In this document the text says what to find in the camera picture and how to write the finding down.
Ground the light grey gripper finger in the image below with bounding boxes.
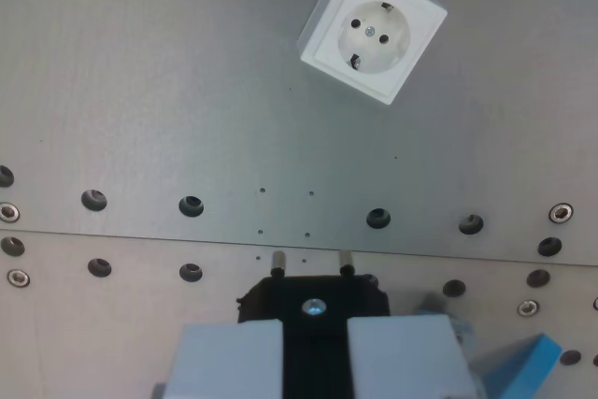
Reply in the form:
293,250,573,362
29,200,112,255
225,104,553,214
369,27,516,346
346,314,478,399

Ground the black two-pin plug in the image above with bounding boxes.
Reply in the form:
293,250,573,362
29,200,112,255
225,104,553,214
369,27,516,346
235,250,392,399

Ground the blue plastic block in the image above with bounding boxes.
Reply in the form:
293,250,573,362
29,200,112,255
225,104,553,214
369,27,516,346
480,333,563,399

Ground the white wall socket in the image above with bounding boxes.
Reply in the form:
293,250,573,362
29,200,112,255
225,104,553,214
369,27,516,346
297,0,449,107

